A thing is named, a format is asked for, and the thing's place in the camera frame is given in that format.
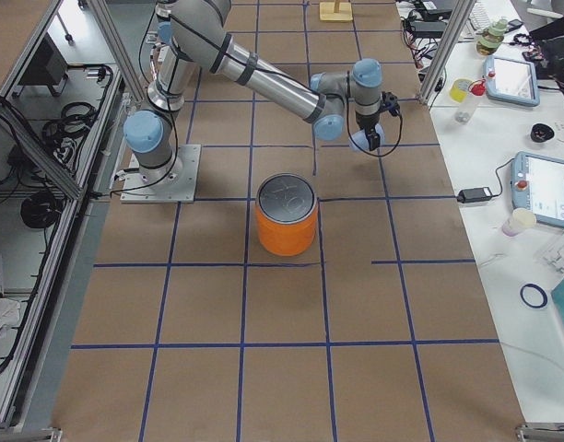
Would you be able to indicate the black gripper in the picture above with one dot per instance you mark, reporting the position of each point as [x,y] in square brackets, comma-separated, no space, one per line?
[368,123]

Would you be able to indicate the white paper cup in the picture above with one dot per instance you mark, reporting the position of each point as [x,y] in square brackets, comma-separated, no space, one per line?
[358,142]

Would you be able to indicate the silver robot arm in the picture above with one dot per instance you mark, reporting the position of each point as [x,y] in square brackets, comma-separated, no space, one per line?
[198,38]

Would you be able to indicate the cream plastic cup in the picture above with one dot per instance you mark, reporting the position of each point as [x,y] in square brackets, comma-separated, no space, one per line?
[519,220]

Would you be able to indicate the yellow tape roll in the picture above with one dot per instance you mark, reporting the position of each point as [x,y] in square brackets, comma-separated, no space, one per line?
[459,89]

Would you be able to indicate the orange cylindrical can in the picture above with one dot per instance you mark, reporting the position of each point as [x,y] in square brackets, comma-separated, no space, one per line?
[286,209]

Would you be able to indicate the clear plastic bottle red cap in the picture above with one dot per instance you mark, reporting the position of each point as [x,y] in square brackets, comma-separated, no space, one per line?
[474,96]

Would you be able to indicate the black power adapter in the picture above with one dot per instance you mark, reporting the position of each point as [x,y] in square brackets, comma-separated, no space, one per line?
[474,195]

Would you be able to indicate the wooden mug stand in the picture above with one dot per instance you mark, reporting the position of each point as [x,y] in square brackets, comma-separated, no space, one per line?
[335,11]

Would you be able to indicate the upper teach pendant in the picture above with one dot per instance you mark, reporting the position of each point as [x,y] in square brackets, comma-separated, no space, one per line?
[511,81]

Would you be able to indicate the teach pendant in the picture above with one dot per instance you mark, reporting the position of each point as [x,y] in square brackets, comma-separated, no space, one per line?
[537,184]
[511,81]

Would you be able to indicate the green glass teapot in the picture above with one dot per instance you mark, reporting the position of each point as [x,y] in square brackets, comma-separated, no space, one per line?
[490,39]

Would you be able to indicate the black round bowl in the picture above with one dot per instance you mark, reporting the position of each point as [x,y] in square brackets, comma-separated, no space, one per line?
[541,133]

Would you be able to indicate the lower teach pendant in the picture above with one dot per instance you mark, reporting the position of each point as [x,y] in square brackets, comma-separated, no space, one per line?
[537,184]

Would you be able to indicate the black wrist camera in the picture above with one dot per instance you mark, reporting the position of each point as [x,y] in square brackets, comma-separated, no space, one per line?
[390,103]

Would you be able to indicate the black power brick with cables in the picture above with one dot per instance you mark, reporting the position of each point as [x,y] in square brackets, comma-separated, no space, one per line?
[423,29]

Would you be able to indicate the aluminium frame post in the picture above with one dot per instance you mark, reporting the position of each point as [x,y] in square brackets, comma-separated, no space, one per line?
[459,16]

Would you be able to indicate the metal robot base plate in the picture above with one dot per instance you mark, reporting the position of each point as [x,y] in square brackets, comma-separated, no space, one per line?
[175,182]

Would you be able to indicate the aluminium frame rack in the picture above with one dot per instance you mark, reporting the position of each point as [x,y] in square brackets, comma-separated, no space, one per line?
[45,271]

